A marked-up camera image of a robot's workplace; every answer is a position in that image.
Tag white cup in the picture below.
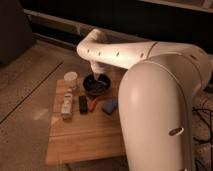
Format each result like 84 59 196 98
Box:
64 72 78 89

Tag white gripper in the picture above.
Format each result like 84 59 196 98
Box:
90 60 106 81

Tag black rectangular block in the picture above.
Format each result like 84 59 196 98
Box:
79 96 88 114

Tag black cables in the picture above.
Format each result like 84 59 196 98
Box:
192 106 213 171

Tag blue sponge block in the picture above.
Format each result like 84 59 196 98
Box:
102 97 118 115

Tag wooden board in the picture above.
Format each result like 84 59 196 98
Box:
46 80 125 165

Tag black bowl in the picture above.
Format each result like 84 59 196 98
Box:
83 74 111 96

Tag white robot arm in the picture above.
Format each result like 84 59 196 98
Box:
77 29 212 171

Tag orange carrot toy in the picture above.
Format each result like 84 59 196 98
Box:
89 96 106 112

